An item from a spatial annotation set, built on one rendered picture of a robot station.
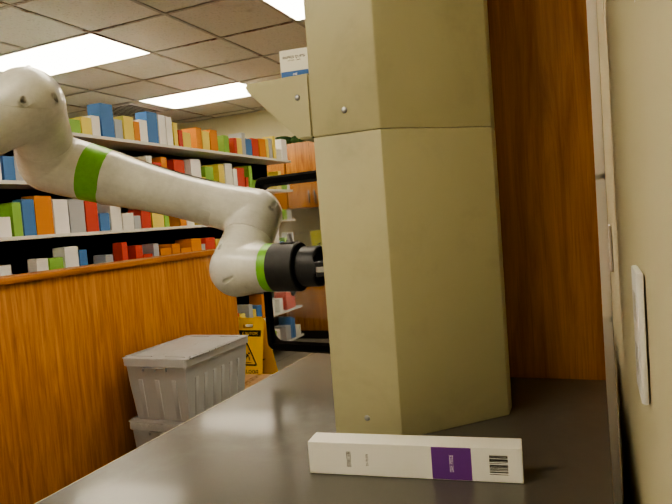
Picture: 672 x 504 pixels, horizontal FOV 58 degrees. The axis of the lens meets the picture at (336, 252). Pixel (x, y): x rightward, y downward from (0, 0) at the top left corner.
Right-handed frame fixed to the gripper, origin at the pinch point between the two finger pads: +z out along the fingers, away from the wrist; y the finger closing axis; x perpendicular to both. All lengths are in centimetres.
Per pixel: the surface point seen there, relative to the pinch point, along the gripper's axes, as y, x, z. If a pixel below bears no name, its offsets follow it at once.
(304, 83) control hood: -13.8, -29.8, -10.9
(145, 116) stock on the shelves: 244, -86, -260
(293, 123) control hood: -13.8, -23.9, -13.2
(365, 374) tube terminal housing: -14.0, 15.7, -3.9
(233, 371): 180, 75, -161
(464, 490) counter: -28.4, 25.4, 13.9
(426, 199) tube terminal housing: -8.8, -10.5, 6.0
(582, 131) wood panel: 23.6, -21.4, 27.8
